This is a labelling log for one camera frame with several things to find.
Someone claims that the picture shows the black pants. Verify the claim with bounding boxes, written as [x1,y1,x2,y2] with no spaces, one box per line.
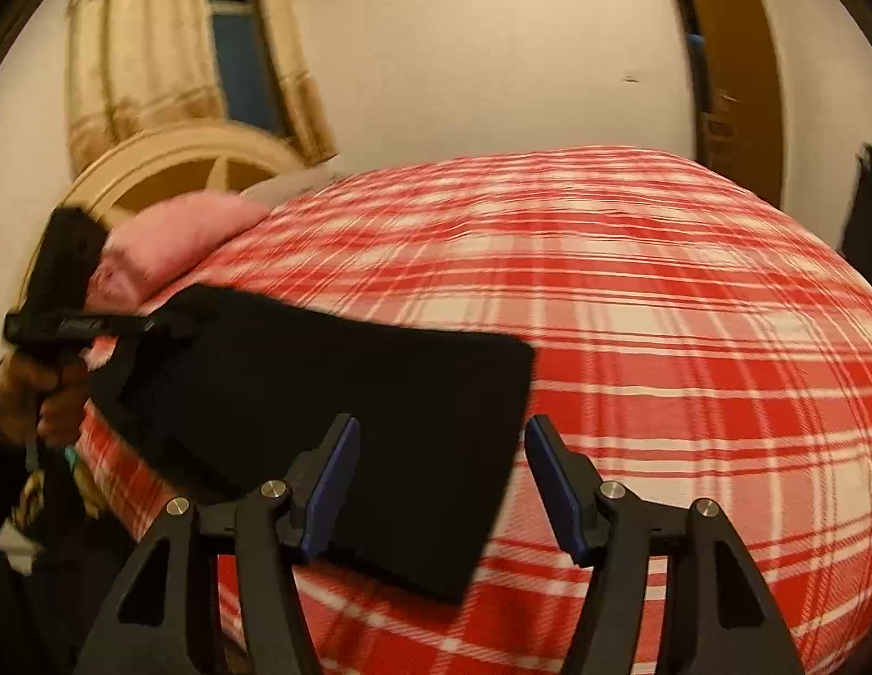
[89,285,535,604]

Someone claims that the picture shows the person left hand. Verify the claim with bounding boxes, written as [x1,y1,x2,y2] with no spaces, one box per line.
[0,352,89,448]

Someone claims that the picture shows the folded pink quilt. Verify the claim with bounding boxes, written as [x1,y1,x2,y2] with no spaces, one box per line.
[85,191,269,312]

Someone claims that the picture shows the cream round headboard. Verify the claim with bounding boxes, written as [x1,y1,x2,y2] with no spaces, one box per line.
[16,119,311,298]

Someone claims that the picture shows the clothes heap beside bed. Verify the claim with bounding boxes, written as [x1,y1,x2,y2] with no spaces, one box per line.
[0,442,108,576]

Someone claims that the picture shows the beige left curtain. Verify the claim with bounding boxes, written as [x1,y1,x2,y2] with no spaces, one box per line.
[65,0,226,174]

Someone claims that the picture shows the beige curtain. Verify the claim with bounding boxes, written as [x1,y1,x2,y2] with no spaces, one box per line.
[260,0,337,165]
[65,0,226,174]

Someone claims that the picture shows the red plaid bed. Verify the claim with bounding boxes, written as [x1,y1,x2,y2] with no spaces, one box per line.
[76,145,872,675]

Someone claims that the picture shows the dark window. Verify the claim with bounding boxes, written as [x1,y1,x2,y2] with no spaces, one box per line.
[210,0,293,139]

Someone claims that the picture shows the beige right curtain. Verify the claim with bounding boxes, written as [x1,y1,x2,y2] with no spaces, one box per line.
[260,0,337,165]

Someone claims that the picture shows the brown wooden door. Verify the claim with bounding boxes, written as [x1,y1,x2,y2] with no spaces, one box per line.
[676,0,784,208]

